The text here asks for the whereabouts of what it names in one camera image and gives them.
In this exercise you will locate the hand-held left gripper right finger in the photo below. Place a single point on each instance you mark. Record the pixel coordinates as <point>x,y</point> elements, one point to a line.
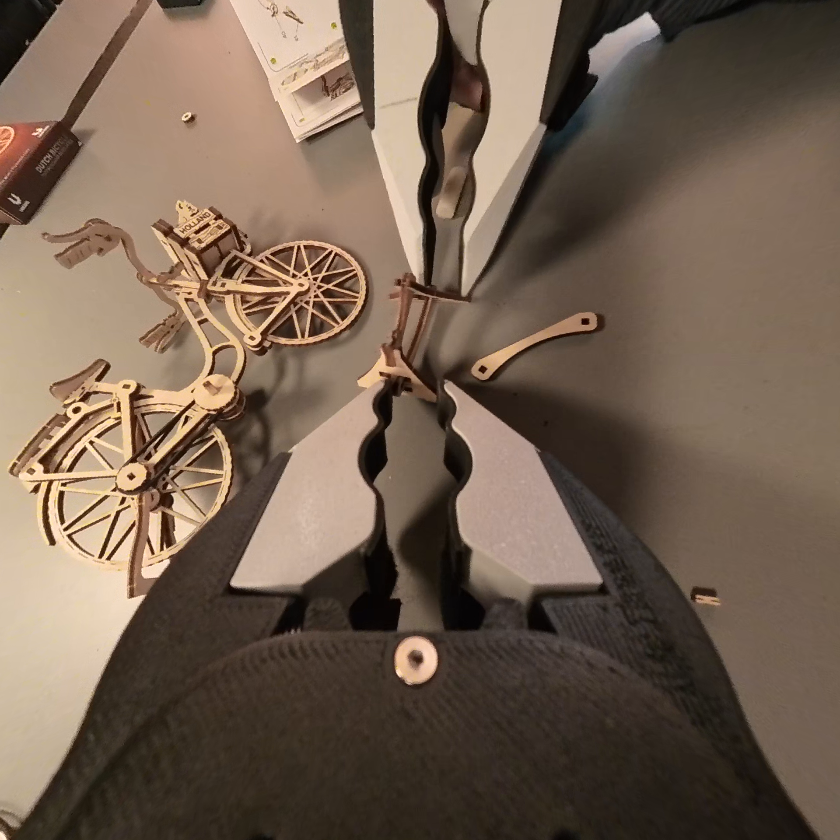
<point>525,518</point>

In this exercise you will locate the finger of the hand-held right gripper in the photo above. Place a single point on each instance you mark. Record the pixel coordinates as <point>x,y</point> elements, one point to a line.
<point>518,85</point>
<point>397,98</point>

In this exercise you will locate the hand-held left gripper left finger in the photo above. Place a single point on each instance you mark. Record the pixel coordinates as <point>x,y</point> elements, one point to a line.
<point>308,518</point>

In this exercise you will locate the small wooden model assembly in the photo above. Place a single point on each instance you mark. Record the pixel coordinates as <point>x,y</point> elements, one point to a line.
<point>394,374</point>

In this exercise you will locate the curved wooden strip part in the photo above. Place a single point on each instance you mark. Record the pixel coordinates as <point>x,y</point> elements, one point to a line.
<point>525,344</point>

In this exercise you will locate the person's right forearm grey sleeve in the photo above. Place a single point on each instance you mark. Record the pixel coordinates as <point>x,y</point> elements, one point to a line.
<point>630,16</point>

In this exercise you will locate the wooden bicycle model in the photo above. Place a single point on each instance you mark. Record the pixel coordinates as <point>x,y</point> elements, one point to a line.
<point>216,400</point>

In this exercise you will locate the dark model kit box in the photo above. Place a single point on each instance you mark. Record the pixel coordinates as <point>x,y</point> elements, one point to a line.
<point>39,164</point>

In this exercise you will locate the person's right hand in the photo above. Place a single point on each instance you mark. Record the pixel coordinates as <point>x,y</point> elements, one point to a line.
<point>471,85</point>

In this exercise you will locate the white instruction booklet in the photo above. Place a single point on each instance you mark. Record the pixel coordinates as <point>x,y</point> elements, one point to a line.
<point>295,65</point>

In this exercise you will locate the pale wax stick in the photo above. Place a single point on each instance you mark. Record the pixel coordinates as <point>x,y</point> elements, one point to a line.
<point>453,193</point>

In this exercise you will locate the tiny wooden chip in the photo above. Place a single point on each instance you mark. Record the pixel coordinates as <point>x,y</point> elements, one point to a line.
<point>706,597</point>

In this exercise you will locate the small black object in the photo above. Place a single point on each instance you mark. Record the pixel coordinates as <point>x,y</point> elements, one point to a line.
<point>180,2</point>

